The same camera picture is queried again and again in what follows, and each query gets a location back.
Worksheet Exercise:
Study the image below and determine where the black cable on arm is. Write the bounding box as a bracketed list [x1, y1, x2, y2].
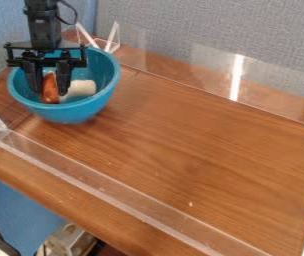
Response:
[56, 0, 80, 26]

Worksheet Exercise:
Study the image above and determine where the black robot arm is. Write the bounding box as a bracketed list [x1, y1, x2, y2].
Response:
[4, 0, 88, 96]

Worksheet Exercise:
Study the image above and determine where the clear acrylic barrier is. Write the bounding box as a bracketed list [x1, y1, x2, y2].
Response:
[116, 23, 304, 124]
[0, 119, 271, 256]

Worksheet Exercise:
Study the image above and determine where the white device under table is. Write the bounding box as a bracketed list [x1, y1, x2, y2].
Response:
[35, 223, 98, 256]

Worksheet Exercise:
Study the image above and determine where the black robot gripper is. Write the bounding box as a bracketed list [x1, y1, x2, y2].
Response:
[4, 9, 87, 96]

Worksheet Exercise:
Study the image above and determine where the clear acrylic barrier back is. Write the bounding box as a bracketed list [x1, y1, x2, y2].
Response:
[116, 23, 304, 124]

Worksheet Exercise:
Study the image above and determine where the clear acrylic barrier front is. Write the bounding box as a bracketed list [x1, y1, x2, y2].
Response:
[0, 119, 271, 256]

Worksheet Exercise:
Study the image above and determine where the clear acrylic corner bracket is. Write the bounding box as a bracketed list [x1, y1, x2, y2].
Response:
[63, 22, 122, 54]

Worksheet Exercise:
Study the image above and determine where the brown and white toy mushroom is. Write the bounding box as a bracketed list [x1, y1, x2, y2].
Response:
[40, 72, 98, 104]

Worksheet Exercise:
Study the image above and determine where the blue bowl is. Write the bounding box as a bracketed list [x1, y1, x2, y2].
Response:
[8, 47, 122, 124]

